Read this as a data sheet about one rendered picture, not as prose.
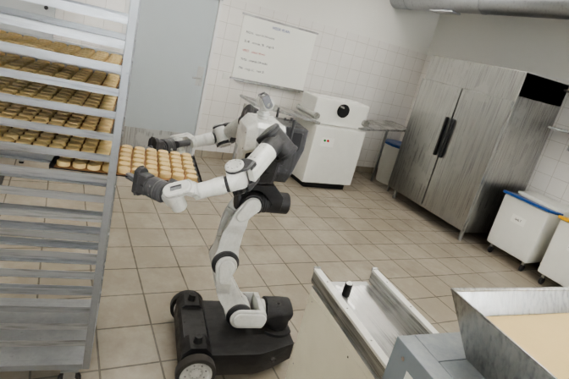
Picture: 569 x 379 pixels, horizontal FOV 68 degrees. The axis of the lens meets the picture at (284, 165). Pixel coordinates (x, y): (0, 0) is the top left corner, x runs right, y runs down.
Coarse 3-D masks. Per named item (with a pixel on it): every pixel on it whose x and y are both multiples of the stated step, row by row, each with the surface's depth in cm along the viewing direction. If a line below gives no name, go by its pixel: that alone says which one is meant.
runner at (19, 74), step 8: (0, 72) 150; (8, 72) 150; (16, 72) 151; (24, 72) 152; (32, 80) 153; (40, 80) 154; (48, 80) 155; (56, 80) 156; (64, 80) 156; (72, 80) 157; (72, 88) 158; (80, 88) 159; (88, 88) 159; (96, 88) 160; (104, 88) 161; (112, 88) 162
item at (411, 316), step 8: (376, 272) 185; (376, 280) 184; (384, 280) 180; (376, 288) 183; (384, 288) 178; (392, 288) 175; (384, 296) 178; (392, 296) 173; (400, 296) 170; (392, 304) 173; (400, 304) 169; (408, 304) 166; (400, 312) 168; (408, 312) 164; (416, 312) 162; (408, 320) 163; (416, 320) 160; (424, 320) 158; (416, 328) 159; (424, 328) 155; (432, 328) 154
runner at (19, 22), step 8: (0, 16) 144; (8, 16) 145; (8, 24) 146; (16, 24) 146; (24, 24) 147; (32, 24) 148; (40, 24) 148; (48, 32) 150; (56, 32) 150; (64, 32) 151; (72, 32) 152; (80, 32) 153; (80, 40) 153; (88, 40) 154; (96, 40) 155; (104, 40) 156; (112, 40) 156; (120, 48) 158
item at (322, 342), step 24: (312, 288) 173; (336, 288) 176; (360, 288) 181; (312, 312) 170; (360, 312) 164; (384, 312) 168; (312, 336) 168; (336, 336) 153; (384, 336) 153; (312, 360) 166; (336, 360) 151; (360, 360) 139
